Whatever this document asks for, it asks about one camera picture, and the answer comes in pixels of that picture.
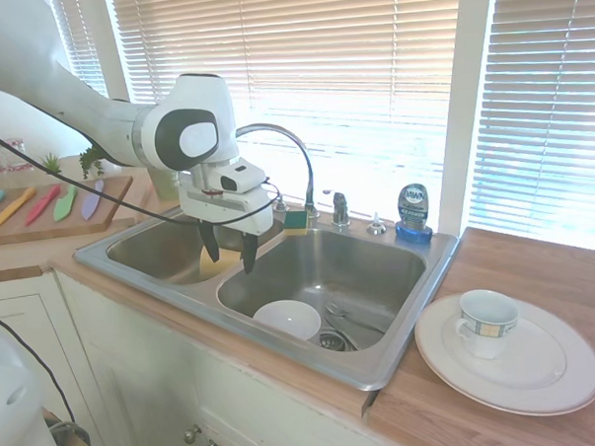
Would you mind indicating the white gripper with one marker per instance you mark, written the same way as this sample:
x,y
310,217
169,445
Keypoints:
x,y
228,208

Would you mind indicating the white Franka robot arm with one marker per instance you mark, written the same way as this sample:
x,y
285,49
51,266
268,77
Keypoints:
x,y
100,118

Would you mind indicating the chrome gooseneck faucet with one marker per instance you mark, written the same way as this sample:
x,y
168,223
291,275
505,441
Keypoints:
x,y
307,173

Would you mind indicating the yellow plastic cup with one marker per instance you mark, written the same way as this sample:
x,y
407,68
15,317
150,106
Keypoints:
x,y
220,266

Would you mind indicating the yellow green sponge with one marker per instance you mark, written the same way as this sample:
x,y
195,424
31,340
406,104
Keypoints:
x,y
296,223

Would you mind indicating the white bowl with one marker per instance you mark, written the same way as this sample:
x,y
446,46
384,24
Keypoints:
x,y
287,319

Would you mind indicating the pale green cup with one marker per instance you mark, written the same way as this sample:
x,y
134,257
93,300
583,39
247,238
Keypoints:
x,y
162,185

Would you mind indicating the wooden cutting board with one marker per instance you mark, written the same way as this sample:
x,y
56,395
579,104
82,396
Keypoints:
x,y
111,201

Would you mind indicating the drain strainer under bowl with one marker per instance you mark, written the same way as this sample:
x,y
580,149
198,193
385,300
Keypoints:
x,y
337,341

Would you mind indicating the stainless steel double sink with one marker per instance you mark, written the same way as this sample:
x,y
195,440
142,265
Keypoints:
x,y
369,279

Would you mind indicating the purple knife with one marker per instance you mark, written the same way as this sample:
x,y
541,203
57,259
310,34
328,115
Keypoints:
x,y
92,202

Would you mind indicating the small chrome sink cap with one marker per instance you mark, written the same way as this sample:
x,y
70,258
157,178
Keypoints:
x,y
375,225

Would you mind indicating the white base cabinet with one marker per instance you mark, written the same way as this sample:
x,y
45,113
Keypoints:
x,y
136,368

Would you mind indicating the small leafy potted plant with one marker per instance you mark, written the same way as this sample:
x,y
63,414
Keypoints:
x,y
93,160

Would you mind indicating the green knife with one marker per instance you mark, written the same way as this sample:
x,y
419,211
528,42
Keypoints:
x,y
65,203

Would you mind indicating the blue Dawn soap bottle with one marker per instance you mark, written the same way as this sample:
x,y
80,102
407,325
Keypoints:
x,y
413,208

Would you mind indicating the red knife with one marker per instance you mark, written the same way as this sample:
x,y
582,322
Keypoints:
x,y
42,204

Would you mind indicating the small spiky potted plant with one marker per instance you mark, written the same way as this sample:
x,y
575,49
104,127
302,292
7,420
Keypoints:
x,y
52,164

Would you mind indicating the wide white window blind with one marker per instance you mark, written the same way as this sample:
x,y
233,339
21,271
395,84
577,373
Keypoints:
x,y
320,59

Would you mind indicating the orange knife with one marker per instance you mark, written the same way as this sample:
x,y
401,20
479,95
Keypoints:
x,y
13,208

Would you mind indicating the narrow white window blind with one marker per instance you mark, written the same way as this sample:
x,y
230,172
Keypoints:
x,y
80,45

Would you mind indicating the patterned white teacup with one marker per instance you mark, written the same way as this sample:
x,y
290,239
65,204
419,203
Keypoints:
x,y
489,323

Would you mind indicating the white dinner plate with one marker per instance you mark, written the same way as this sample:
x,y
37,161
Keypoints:
x,y
546,385

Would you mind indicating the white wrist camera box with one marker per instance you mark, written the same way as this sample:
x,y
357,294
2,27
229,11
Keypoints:
x,y
238,178

